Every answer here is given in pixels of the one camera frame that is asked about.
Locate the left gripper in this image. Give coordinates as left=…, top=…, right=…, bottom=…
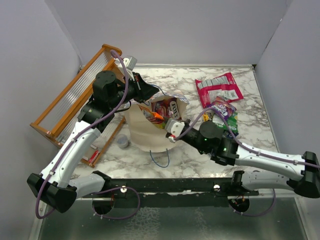
left=108, top=71, right=160, bottom=109

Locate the yellow M&M candy pack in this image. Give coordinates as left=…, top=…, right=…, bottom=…
left=202, top=111, right=213, bottom=122

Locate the purple berries snack pack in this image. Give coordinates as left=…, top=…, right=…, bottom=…
left=151, top=97, right=181, bottom=120

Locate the orange snack pack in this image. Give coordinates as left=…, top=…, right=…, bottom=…
left=138, top=105, right=166, bottom=130

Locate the green snack pack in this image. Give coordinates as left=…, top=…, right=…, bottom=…
left=212, top=112, right=239, bottom=134

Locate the purple chocolate bar pack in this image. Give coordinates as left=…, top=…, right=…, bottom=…
left=209, top=96, right=237, bottom=120

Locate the blue checkered paper bag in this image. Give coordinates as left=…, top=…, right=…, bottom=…
left=124, top=90, right=189, bottom=157

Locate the pink snack bag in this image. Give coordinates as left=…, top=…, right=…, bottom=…
left=195, top=72, right=244, bottom=108

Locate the blue Kettle chips bag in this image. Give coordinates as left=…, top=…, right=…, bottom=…
left=223, top=130, right=239, bottom=140

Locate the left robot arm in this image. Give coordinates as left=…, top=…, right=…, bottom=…
left=27, top=70, right=159, bottom=219

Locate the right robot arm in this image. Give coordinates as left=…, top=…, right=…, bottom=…
left=171, top=121, right=320, bottom=199

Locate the small clear plastic cup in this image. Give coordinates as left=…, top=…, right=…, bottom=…
left=116, top=134, right=129, bottom=149

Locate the red white small box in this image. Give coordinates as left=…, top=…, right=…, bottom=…
left=88, top=150, right=100, bottom=164

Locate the orange wooden rack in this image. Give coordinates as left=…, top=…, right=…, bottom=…
left=29, top=44, right=142, bottom=169

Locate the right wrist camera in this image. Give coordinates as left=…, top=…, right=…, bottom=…
left=164, top=118, right=185, bottom=143

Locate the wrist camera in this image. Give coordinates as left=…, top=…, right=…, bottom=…
left=122, top=56, right=138, bottom=79
left=164, top=118, right=185, bottom=143

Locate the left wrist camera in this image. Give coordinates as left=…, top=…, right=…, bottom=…
left=122, top=56, right=138, bottom=79

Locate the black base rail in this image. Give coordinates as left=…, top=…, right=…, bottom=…
left=85, top=175, right=259, bottom=208

